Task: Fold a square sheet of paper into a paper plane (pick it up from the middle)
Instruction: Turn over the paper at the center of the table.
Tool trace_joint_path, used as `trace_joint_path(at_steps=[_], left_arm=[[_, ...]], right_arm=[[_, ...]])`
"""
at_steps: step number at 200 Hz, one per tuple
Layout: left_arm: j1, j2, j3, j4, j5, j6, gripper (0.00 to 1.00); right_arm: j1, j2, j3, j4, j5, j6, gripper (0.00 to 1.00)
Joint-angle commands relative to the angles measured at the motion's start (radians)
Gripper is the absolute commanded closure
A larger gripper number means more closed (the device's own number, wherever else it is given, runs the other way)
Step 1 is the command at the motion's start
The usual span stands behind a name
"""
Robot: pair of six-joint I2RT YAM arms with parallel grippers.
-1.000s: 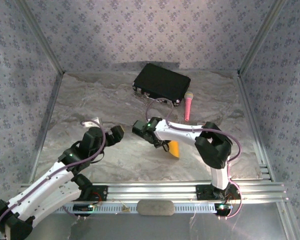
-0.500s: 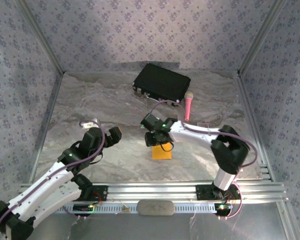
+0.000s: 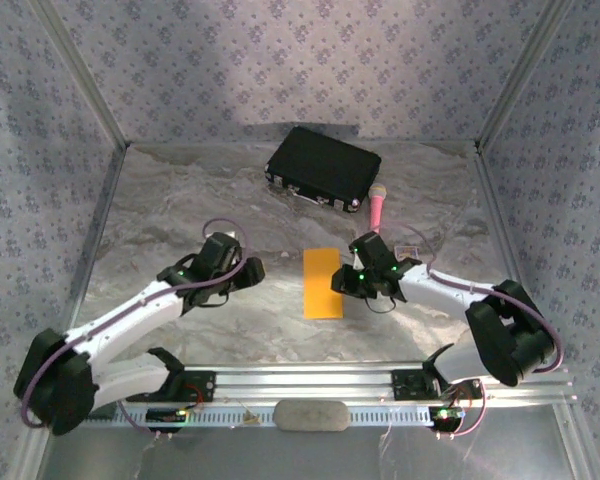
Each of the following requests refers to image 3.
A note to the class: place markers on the orange paper sheet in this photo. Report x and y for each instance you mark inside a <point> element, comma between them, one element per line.
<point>320,285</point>

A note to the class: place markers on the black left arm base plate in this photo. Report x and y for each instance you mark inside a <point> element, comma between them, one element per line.
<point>205,385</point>

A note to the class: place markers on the right circuit board with LED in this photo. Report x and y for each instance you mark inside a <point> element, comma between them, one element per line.
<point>445,415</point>

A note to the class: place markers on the black flat bar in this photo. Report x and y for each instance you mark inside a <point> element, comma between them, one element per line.
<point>105,411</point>

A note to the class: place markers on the aluminium corner post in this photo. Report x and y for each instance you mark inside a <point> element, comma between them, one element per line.
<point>82,75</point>
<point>522,75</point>

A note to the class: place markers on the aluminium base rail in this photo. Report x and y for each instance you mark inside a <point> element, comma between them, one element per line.
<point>305,382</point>

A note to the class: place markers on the left circuit board with LED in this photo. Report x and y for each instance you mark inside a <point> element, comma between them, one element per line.
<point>165,416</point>

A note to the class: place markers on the aluminium table edge rail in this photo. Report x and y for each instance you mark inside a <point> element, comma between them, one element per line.
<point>501,225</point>
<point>94,250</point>

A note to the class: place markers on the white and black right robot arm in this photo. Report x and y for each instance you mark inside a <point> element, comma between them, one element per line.
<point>440,295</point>

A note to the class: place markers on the pink toy microphone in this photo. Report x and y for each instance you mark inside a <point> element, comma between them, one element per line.
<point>377,210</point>

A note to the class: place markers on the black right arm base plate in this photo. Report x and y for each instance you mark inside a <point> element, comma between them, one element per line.
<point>405,385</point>

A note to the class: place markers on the circuit board with led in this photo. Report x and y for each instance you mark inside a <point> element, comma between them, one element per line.
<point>165,416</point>
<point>445,415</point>

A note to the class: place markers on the black hard case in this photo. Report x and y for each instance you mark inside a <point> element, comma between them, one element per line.
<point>322,165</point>

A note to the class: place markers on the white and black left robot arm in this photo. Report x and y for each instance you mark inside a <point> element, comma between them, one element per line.
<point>130,315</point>

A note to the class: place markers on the grey oval pad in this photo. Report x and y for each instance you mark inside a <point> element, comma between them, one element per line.
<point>310,416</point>

